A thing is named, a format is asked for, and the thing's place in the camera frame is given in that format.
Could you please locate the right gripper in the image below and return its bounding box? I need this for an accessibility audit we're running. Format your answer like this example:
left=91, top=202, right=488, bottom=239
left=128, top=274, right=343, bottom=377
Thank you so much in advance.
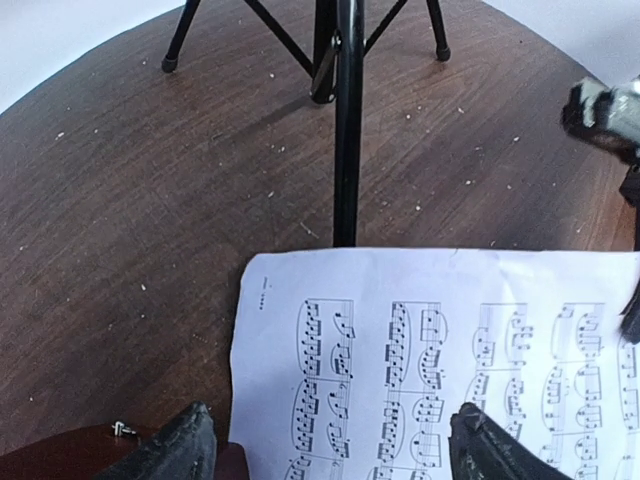
left=561, top=77, right=639, bottom=165

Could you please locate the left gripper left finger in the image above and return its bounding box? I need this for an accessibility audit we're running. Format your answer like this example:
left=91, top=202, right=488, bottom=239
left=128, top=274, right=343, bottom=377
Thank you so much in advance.
left=94, top=401, right=216, bottom=480

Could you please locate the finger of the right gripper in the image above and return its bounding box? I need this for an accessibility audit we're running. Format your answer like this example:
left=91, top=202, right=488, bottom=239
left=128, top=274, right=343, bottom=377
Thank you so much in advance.
left=620, top=282, right=640, bottom=345

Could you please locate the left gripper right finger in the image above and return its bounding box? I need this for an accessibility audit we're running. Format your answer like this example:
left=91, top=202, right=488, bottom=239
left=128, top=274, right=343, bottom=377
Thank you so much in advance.
left=448, top=402, right=569, bottom=480

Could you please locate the wooden metronome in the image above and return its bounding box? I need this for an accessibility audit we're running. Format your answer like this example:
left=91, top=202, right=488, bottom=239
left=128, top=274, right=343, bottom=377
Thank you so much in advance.
left=1, top=424, right=250, bottom=479

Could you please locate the white sheet music page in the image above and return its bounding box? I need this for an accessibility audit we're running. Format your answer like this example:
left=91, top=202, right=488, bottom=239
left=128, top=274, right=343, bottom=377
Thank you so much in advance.
left=230, top=248, right=639, bottom=479

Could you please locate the black music stand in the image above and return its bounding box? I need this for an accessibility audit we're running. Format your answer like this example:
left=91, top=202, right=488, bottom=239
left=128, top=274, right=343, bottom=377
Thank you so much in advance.
left=160, top=0, right=452, bottom=249

